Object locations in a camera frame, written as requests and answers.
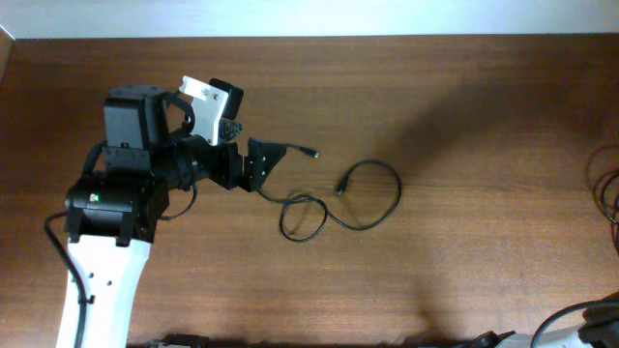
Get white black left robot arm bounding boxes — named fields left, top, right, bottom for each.
left=57, top=79, right=286, bottom=347

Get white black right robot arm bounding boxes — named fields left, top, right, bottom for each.
left=457, top=292, right=618, bottom=348

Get black device at table edge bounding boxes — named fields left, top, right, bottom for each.
left=144, top=333, right=210, bottom=348

